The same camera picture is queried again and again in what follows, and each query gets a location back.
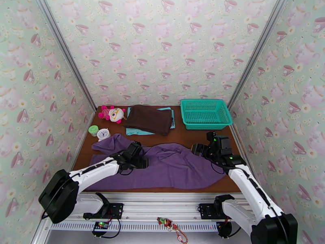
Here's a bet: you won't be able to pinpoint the teal plastic basket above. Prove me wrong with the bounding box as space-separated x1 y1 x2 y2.
180 99 233 131

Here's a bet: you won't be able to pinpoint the purple trousers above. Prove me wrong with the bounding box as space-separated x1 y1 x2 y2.
85 133 227 192

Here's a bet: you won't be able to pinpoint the teal folded trousers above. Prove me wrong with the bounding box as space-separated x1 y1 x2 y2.
126 106 176 136

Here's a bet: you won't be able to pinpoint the brown folded trousers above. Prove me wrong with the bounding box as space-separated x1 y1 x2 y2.
123 105 174 137

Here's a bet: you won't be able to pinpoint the white alarm clock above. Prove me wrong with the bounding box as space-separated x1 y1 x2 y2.
97 128 111 142

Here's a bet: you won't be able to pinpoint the pink white plush doll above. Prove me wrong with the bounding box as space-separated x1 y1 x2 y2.
98 105 127 124

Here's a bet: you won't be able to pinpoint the green circuit board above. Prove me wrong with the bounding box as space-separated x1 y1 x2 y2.
93 221 110 232

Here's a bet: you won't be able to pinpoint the black round controller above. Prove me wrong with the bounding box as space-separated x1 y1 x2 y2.
218 221 233 238

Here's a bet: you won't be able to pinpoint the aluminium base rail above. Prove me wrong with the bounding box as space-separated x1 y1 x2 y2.
41 192 254 222

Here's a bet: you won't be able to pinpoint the perforated cable tray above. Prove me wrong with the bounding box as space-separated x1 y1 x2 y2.
49 220 220 232

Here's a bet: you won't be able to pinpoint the black cable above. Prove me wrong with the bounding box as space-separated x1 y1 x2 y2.
91 218 121 239
228 225 242 237

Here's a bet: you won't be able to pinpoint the red keychain charm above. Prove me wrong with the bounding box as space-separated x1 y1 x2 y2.
157 216 189 244

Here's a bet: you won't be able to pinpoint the aluminium frame post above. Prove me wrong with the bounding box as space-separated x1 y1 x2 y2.
225 0 291 114
33 0 98 113

